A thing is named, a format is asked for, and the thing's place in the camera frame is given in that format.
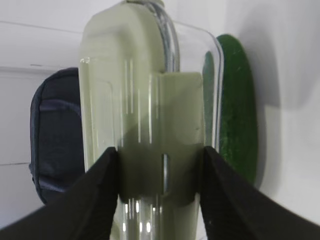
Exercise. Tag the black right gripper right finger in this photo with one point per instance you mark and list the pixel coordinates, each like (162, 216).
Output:
(233, 209)

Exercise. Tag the green cucumber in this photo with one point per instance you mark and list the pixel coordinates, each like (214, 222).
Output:
(238, 137)

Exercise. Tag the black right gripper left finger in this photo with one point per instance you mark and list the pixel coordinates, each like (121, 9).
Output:
(85, 212)

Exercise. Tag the dark navy lunch bag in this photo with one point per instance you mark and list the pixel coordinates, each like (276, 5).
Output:
(56, 138)

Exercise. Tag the glass container green lid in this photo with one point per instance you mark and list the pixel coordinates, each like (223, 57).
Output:
(151, 88)

